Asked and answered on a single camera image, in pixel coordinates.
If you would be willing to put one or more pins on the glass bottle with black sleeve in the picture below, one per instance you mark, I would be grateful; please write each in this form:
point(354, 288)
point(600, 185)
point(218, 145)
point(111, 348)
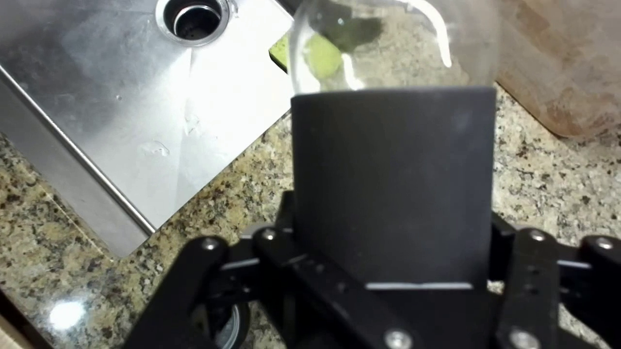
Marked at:
point(389, 187)

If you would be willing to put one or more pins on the stainless steel sink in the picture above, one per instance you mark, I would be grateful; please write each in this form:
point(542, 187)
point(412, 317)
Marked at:
point(162, 117)

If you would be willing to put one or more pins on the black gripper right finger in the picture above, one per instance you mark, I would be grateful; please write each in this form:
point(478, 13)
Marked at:
point(534, 284)

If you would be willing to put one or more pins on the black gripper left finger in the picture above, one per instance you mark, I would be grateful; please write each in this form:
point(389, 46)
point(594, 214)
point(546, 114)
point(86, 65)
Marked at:
point(187, 292)

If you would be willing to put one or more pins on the wooden cutting board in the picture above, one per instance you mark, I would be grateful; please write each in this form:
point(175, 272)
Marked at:
point(569, 65)

